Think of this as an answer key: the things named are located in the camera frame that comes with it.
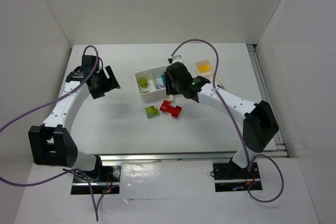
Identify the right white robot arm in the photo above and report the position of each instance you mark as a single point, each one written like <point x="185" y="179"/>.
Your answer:
<point x="256" y="119"/>

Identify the red lego cluster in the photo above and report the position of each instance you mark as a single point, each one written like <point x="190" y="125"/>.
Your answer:
<point x="166" y="107"/>

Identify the aluminium rail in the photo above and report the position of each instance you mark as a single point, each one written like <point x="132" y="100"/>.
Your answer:
<point x="165" y="157"/>

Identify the narrow white divided tray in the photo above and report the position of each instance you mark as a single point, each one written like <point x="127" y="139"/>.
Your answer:
<point x="209" y="75"/>

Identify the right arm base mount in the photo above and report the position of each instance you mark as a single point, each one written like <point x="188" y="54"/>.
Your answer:
<point x="228" y="178"/>

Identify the white small lego piece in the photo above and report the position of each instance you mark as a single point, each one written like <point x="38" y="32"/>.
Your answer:
<point x="171" y="98"/>

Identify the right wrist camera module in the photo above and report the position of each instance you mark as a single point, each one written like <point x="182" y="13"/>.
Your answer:
<point x="174" y="59"/>

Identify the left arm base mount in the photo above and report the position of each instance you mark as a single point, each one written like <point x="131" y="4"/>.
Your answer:
<point x="105" y="181"/>

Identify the yellow lego brick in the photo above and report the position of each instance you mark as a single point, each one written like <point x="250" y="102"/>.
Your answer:
<point x="204" y="69"/>

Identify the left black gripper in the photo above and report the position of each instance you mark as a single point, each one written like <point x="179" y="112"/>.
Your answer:
<point x="104" y="83"/>

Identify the green and teal lego stack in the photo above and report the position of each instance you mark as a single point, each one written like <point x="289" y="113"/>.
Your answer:
<point x="151" y="111"/>

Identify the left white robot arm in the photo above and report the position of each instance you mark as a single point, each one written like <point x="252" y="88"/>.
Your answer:
<point x="51" y="142"/>

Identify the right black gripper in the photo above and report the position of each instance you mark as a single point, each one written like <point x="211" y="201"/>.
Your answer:
<point x="168" y="83"/>

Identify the teal long lego brick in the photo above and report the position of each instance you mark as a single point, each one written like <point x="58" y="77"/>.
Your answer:
<point x="163" y="80"/>

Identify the wide white divided tray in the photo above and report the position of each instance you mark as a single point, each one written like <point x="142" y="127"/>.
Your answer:
<point x="153" y="77"/>

